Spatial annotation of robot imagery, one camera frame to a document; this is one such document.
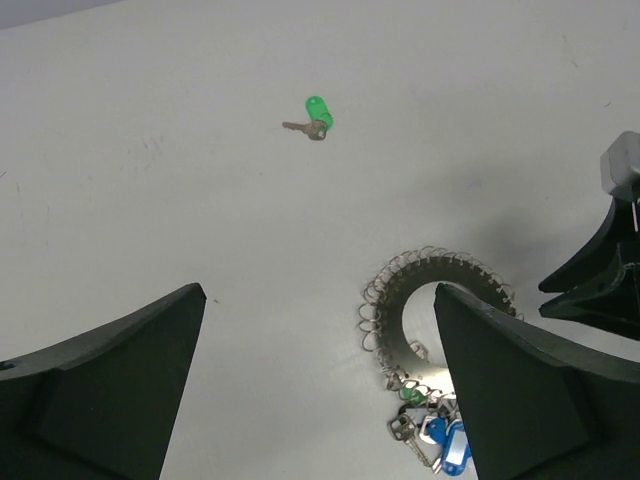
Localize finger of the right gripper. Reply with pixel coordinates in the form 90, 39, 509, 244
539, 199, 639, 335

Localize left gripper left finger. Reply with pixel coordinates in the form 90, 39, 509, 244
1, 283, 207, 479

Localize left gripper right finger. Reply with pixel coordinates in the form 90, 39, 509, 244
434, 284, 639, 480

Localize metal key organizer ring disc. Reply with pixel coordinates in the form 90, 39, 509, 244
358, 246, 521, 398

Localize blue tag with label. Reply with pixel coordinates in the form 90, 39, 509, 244
441, 421, 471, 477

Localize blue tag key bunch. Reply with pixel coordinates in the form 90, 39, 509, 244
387, 397, 459, 474

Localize key with green tag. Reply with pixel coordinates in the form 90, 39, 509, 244
282, 95, 334, 141

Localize green tag on ring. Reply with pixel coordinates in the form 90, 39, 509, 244
398, 381, 430, 407

